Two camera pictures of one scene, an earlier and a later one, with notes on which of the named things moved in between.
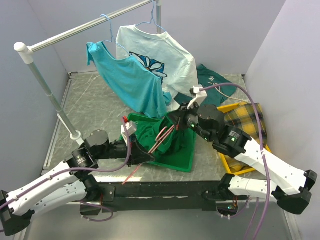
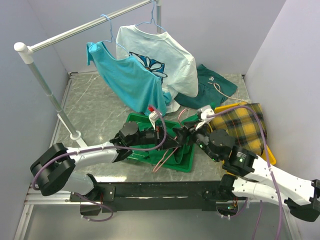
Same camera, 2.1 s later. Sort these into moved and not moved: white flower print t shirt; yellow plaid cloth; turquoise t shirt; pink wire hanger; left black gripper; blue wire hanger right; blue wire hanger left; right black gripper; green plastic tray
Moved: pink wire hanger; right black gripper; left black gripper
Not moved: green plastic tray; white flower print t shirt; yellow plaid cloth; blue wire hanger left; turquoise t shirt; blue wire hanger right
